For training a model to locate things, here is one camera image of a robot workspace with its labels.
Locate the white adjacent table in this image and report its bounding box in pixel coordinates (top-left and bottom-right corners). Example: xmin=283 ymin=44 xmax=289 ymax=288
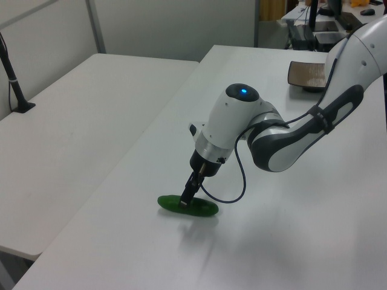
xmin=0 ymin=53 xmax=200 ymax=262

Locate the black cable strap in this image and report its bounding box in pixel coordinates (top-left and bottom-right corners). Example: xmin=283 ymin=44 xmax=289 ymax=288
xmin=307 ymin=105 xmax=337 ymax=134

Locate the grey partition post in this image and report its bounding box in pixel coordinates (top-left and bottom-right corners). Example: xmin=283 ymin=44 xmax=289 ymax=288
xmin=85 ymin=0 xmax=107 ymax=54

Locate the square brown ceramic plate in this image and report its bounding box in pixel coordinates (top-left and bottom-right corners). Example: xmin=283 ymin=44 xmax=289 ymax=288
xmin=287 ymin=60 xmax=329 ymax=93

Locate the black monitor stand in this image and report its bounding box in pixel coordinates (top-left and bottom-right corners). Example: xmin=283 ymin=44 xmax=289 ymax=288
xmin=307 ymin=0 xmax=319 ymax=31

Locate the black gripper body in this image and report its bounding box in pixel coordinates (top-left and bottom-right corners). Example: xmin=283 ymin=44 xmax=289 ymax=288
xmin=189 ymin=149 xmax=225 ymax=179

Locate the black desktop device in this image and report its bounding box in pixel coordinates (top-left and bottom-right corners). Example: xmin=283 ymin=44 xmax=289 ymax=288
xmin=286 ymin=24 xmax=316 ymax=51

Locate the green cucumber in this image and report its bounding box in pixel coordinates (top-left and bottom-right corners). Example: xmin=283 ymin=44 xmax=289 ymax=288
xmin=157 ymin=195 xmax=220 ymax=218

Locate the black camera pole mount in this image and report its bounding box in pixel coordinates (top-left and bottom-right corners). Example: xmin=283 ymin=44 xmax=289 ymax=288
xmin=0 ymin=31 xmax=36 ymax=114

